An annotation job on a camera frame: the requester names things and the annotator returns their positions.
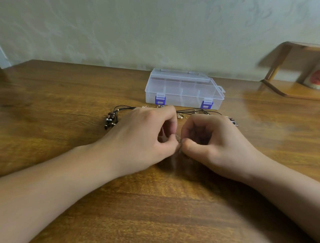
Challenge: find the wooden shelf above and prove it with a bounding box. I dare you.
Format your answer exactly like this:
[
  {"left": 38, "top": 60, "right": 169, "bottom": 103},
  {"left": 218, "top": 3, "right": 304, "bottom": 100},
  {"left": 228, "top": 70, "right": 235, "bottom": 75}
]
[{"left": 260, "top": 41, "right": 320, "bottom": 100}]

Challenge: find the person's right forearm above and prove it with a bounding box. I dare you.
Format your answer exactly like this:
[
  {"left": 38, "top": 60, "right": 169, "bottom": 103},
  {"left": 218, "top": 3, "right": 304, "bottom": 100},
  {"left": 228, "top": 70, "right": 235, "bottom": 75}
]
[{"left": 245, "top": 160, "right": 320, "bottom": 241}]

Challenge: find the person's left hand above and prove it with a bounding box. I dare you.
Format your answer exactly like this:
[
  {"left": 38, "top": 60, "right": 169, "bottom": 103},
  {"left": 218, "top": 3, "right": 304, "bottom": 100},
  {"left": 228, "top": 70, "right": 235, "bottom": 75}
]
[{"left": 92, "top": 105, "right": 180, "bottom": 178}]

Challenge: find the person's left forearm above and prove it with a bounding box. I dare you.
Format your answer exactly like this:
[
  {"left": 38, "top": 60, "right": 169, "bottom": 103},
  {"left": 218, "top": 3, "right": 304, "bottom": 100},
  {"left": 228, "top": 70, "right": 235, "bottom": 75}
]
[{"left": 0, "top": 145, "right": 121, "bottom": 243}]

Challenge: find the clear plastic organizer box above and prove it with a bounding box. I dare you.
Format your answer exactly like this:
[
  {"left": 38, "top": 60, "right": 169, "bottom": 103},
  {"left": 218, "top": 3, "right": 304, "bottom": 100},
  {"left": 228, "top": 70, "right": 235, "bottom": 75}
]
[{"left": 145, "top": 68, "right": 226, "bottom": 110}]

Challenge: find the white printed mug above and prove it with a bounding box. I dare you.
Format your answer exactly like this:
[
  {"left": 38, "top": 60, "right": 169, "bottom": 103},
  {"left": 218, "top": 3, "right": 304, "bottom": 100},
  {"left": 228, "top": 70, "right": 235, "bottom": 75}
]
[{"left": 305, "top": 61, "right": 320, "bottom": 90}]

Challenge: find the person's right hand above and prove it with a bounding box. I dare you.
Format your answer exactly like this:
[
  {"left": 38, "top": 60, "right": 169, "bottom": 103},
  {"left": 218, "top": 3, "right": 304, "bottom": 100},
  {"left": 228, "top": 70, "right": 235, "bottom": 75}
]
[{"left": 180, "top": 114, "right": 273, "bottom": 185}]

